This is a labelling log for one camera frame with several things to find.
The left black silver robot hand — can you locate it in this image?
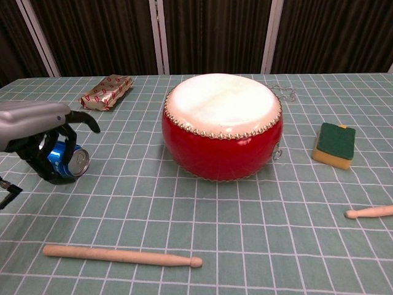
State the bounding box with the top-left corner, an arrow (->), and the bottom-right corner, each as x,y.
0,100 -> 101,186

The wooden drumstick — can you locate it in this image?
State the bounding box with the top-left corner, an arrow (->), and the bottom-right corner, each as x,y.
42,244 -> 204,269
343,205 -> 393,219

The red drum white skin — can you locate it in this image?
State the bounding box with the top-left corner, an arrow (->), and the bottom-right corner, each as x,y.
161,73 -> 283,182

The blue white drink can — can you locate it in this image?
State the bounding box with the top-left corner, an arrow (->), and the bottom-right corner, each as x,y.
47,141 -> 90,178

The gold red snack wrapper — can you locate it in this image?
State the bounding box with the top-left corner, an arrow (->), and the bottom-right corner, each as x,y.
79,74 -> 134,112

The green checked tablecloth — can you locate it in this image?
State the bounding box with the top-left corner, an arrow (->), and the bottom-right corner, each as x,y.
0,73 -> 393,295

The green yellow sponge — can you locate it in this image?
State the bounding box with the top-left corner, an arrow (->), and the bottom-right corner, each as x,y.
311,122 -> 357,170

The white partition post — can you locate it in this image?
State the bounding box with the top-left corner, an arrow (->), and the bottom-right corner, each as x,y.
260,0 -> 285,74
15,0 -> 61,77
148,0 -> 170,76

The silver metal chain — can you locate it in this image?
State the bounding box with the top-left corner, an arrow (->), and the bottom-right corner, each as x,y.
270,84 -> 297,103

